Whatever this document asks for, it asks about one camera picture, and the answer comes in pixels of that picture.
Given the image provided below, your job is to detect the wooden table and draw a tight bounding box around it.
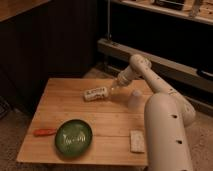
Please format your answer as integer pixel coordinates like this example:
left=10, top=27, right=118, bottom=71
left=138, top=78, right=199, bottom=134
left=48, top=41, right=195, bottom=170
left=17, top=78, right=152, bottom=166

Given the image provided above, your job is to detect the wooden shelf with items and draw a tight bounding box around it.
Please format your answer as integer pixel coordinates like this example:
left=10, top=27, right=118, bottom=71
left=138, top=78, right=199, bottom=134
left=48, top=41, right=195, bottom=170
left=112, top=0, right=213, bottom=26

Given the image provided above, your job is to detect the vertical metal pole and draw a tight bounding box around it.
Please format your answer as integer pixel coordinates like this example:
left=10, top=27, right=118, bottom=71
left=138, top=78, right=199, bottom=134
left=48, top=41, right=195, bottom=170
left=107, top=0, right=111, bottom=41

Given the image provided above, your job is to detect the green round plate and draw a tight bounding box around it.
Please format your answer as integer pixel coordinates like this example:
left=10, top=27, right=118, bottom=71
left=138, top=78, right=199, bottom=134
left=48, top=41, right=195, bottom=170
left=54, top=119, right=93, bottom=158

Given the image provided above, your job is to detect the grey metal rail beam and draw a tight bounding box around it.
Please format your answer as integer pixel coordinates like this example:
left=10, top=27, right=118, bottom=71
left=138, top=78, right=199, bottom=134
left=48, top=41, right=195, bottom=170
left=97, top=38, right=213, bottom=93

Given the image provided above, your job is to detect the beige rectangular sponge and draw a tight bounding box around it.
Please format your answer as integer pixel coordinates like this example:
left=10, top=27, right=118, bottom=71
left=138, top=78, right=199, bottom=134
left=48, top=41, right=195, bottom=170
left=130, top=130, right=145, bottom=153

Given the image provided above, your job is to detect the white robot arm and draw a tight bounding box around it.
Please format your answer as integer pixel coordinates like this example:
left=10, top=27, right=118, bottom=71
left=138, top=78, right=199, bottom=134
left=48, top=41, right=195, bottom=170
left=116, top=54, right=196, bottom=171

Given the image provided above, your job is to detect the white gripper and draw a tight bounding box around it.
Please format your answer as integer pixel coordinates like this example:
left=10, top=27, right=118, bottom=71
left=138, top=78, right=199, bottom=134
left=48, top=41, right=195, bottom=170
left=116, top=66, right=137, bottom=87

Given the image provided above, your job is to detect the clear labelled plastic bottle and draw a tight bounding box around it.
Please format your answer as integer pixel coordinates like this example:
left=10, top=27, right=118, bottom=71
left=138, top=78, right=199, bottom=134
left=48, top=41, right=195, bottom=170
left=83, top=86, right=114, bottom=102

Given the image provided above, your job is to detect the white paper cup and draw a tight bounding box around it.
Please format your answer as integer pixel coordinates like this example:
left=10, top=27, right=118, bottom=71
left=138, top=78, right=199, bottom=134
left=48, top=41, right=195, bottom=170
left=127, top=90, right=143, bottom=110

